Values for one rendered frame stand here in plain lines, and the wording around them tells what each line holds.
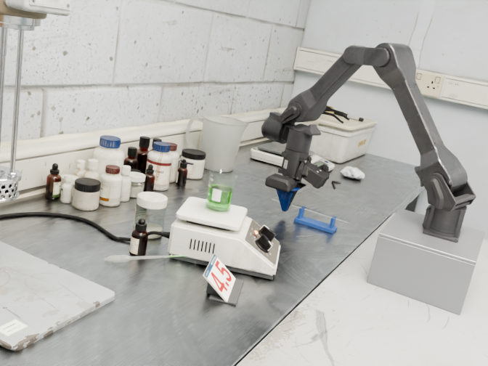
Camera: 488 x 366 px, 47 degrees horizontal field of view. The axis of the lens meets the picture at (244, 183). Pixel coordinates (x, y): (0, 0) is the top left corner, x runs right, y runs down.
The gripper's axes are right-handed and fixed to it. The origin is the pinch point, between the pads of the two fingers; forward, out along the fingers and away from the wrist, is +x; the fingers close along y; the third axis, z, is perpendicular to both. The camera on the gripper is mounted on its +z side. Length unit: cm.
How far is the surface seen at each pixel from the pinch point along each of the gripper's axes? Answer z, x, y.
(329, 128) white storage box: -14, -7, 75
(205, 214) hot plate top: -2.2, -4.2, -38.1
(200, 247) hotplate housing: -0.7, 0.9, -41.3
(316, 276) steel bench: 17.9, 4.5, -28.0
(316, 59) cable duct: -35, -29, 109
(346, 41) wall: -25, -38, 113
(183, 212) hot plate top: -5.5, -4.2, -40.6
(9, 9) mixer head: -16, -35, -73
